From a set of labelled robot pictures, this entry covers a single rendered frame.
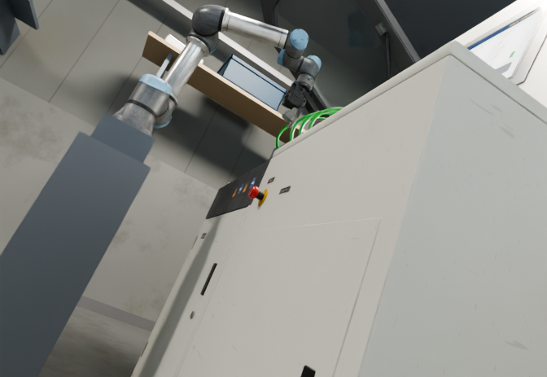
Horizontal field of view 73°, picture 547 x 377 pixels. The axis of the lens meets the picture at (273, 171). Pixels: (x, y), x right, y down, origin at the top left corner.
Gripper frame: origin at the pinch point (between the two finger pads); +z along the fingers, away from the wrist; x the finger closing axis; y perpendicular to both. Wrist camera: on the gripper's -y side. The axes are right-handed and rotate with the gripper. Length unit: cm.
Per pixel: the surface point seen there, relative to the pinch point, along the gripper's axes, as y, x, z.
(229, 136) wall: 0, -198, -58
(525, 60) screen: -15, 93, 7
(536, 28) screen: -18, 91, -5
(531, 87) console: -13, 97, 17
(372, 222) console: 12, 99, 56
